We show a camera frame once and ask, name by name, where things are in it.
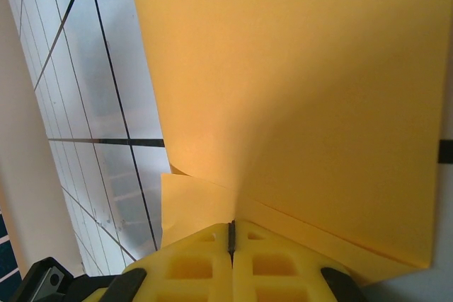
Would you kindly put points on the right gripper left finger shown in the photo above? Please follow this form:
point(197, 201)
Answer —
point(155, 280)

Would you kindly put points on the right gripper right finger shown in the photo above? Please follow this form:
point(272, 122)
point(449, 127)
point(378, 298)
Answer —
point(304, 280)

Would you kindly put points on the orange cloth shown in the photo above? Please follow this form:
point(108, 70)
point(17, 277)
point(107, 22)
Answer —
point(301, 86)

